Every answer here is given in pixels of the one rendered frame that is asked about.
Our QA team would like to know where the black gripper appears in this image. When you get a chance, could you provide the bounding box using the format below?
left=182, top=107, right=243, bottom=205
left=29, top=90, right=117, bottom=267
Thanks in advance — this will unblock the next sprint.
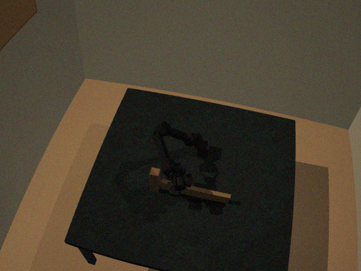
left=168, top=168, right=186, bottom=198

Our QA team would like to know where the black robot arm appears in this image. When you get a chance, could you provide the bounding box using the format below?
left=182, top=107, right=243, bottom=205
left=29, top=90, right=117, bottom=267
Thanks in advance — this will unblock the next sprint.
left=152, top=121, right=208, bottom=191

